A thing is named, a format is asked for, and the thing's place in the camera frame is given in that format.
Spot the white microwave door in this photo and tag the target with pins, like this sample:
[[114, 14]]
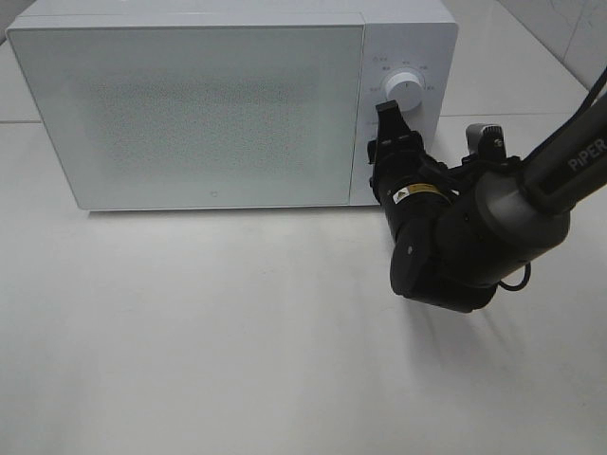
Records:
[[180, 118]]

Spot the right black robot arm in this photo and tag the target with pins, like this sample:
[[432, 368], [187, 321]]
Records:
[[460, 231]]

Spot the upper white power knob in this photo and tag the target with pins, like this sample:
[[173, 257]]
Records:
[[405, 87]]

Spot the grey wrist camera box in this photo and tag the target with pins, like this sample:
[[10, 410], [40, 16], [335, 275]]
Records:
[[486, 140]]

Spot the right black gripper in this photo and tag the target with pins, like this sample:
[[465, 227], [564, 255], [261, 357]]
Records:
[[412, 205]]

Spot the white microwave oven body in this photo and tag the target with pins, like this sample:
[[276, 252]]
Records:
[[420, 35]]

